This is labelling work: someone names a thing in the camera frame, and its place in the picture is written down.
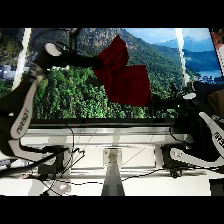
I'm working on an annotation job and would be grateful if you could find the silver frame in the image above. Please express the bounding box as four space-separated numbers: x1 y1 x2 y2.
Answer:
13 123 224 197

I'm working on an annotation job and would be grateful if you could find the black cable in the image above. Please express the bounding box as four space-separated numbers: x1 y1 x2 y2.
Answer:
62 121 86 168
39 167 166 197

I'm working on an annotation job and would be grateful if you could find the red garment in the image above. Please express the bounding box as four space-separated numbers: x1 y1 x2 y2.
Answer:
92 34 153 108

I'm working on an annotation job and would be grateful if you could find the brown garment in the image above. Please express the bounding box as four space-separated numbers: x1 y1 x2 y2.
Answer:
207 89 224 118

